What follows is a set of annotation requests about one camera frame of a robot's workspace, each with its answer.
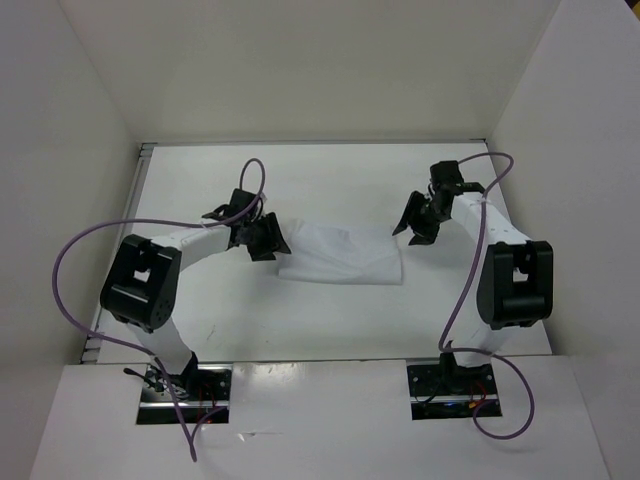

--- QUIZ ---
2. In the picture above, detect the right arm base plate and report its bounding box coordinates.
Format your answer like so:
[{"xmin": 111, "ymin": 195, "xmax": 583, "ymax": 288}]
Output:
[{"xmin": 406, "ymin": 363, "xmax": 502, "ymax": 421}]

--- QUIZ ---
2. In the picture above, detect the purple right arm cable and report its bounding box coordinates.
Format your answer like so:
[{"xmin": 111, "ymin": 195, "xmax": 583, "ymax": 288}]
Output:
[{"xmin": 437, "ymin": 152, "xmax": 537, "ymax": 440}]

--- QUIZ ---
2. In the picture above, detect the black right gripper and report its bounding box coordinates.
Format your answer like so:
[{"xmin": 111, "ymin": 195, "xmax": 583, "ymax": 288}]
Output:
[{"xmin": 392, "ymin": 190, "xmax": 448, "ymax": 246}]

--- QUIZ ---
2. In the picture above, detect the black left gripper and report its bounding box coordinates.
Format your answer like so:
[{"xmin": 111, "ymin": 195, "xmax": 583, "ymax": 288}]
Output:
[{"xmin": 243, "ymin": 212, "xmax": 291, "ymax": 262}]

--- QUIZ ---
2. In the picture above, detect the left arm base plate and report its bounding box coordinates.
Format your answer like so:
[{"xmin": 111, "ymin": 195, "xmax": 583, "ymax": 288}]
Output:
[{"xmin": 136, "ymin": 364, "xmax": 232, "ymax": 425}]

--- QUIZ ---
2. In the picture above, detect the white fabric skirt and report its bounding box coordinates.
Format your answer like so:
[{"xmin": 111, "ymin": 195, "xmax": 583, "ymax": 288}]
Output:
[{"xmin": 278, "ymin": 219, "xmax": 403, "ymax": 286}]

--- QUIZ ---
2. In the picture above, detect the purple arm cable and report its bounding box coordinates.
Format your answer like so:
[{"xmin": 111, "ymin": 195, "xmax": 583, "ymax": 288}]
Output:
[
  {"xmin": 437, "ymin": 152, "xmax": 537, "ymax": 440},
  {"xmin": 52, "ymin": 158, "xmax": 267, "ymax": 462}
]

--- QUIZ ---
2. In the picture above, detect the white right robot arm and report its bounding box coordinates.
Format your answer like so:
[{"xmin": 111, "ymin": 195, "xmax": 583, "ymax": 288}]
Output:
[{"xmin": 393, "ymin": 160, "xmax": 554, "ymax": 393}]

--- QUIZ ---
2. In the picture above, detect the aluminium table edge rail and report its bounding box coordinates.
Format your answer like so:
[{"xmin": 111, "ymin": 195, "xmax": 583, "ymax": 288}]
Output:
[{"xmin": 79, "ymin": 139, "xmax": 489, "ymax": 364}]

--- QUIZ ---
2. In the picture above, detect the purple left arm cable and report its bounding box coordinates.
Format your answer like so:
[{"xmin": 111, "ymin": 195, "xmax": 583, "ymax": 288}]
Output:
[{"xmin": 52, "ymin": 158, "xmax": 267, "ymax": 462}]

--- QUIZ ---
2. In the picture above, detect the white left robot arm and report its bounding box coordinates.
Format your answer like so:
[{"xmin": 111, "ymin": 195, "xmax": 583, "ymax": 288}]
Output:
[{"xmin": 100, "ymin": 188, "xmax": 291, "ymax": 400}]

